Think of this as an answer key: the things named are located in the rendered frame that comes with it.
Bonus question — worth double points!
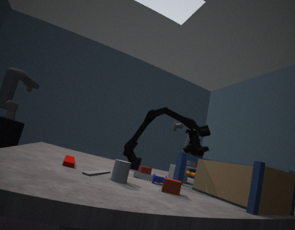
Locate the reddish-brown box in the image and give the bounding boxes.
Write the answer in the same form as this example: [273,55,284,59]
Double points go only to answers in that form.
[138,166,152,175]
[161,178,182,196]

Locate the red flat bar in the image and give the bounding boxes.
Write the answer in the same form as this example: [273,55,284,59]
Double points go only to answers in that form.
[62,155,75,168]

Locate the l-shaped crank handle with blue knob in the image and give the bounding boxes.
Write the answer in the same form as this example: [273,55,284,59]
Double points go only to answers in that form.
[133,171,164,183]

